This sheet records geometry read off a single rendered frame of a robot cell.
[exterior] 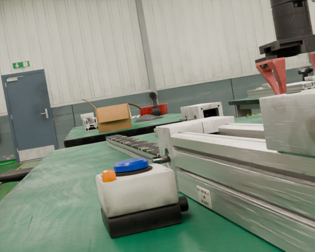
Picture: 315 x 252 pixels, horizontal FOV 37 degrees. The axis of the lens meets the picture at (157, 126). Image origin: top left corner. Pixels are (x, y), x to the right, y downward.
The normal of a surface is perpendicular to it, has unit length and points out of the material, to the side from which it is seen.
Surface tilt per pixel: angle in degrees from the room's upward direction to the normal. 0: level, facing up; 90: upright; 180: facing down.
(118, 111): 63
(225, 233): 0
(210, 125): 90
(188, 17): 90
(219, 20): 90
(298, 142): 90
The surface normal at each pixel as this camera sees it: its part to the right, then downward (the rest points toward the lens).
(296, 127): -0.96, 0.17
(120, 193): 0.22, 0.01
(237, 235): -0.16, -0.99
